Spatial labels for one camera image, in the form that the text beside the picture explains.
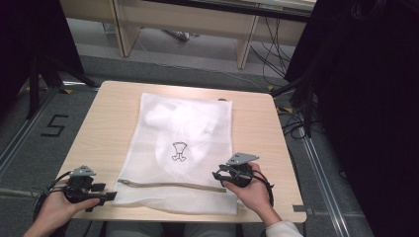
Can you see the person's left hand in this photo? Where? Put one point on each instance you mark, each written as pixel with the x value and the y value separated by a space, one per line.
pixel 57 210

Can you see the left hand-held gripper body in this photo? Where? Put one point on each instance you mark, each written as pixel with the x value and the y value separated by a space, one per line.
pixel 80 187

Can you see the grey tape strip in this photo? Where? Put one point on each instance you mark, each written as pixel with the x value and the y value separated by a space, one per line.
pixel 301 208

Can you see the grey power strip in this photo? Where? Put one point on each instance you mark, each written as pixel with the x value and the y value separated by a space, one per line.
pixel 179 35

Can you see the white garment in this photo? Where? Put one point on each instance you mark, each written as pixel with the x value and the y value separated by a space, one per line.
pixel 184 121

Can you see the person's right hand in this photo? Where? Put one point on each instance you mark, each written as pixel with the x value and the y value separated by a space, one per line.
pixel 253 194

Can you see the black tape floor number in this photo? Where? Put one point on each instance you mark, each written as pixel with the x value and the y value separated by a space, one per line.
pixel 54 126

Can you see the white mesh laundry bag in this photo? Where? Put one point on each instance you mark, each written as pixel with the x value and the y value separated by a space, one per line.
pixel 184 197

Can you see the light wooden desk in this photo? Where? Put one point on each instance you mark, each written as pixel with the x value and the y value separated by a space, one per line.
pixel 184 18

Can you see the metal floor rail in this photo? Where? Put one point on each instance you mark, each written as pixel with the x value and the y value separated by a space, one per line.
pixel 321 184
pixel 23 131

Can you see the black metal stand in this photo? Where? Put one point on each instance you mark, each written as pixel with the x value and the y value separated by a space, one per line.
pixel 309 108
pixel 34 85

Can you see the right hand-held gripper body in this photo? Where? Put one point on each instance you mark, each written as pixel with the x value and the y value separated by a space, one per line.
pixel 239 171

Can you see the black curtain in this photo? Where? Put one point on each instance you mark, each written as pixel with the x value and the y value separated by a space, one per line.
pixel 369 115
pixel 29 39

